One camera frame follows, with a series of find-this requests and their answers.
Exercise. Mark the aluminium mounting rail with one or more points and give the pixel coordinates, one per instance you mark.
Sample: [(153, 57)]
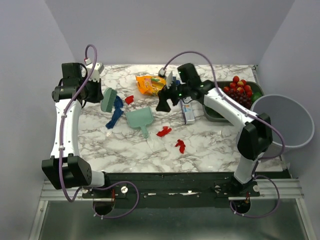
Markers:
[(287, 188)]

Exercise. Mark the dark grape bunch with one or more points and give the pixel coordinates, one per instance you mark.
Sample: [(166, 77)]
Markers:
[(240, 97)]

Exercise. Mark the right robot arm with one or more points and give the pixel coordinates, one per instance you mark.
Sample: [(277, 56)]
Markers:
[(254, 130)]

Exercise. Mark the red paper scrap near bag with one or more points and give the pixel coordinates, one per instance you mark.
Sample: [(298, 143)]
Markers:
[(129, 99)]

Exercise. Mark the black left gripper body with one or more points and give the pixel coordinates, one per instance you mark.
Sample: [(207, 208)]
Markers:
[(92, 91)]

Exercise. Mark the dark green fruit tray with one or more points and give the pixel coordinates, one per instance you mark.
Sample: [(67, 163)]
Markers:
[(214, 116)]

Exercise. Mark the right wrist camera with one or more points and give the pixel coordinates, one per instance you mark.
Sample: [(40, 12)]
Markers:
[(169, 79)]

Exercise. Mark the red paper scrap front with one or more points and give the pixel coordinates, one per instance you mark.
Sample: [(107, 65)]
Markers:
[(180, 143)]

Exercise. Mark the grey waste bin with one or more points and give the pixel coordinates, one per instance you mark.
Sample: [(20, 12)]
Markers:
[(289, 117)]

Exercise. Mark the orange snack bag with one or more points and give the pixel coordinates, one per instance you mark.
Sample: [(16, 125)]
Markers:
[(150, 84)]

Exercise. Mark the green lime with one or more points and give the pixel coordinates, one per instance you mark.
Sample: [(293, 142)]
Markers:
[(255, 96)]

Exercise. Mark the white paper scrap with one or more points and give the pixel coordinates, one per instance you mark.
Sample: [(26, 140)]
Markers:
[(155, 143)]

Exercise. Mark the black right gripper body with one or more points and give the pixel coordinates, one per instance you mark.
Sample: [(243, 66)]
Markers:
[(174, 92)]

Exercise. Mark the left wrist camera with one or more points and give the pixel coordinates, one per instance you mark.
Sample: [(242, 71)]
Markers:
[(96, 70)]

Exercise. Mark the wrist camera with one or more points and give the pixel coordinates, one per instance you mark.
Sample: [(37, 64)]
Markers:
[(96, 70), (169, 79)]

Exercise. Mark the red paper scrap centre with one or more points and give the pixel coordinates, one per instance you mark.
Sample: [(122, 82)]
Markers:
[(165, 130)]

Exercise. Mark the mint green brush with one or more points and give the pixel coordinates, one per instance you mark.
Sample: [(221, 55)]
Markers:
[(109, 97)]

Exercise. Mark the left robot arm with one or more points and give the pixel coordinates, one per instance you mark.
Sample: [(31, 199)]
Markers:
[(79, 84)]

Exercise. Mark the long blue paper scrap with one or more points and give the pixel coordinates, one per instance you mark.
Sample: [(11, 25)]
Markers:
[(118, 105)]

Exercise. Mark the mint green dustpan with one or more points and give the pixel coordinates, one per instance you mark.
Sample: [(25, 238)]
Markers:
[(140, 119)]

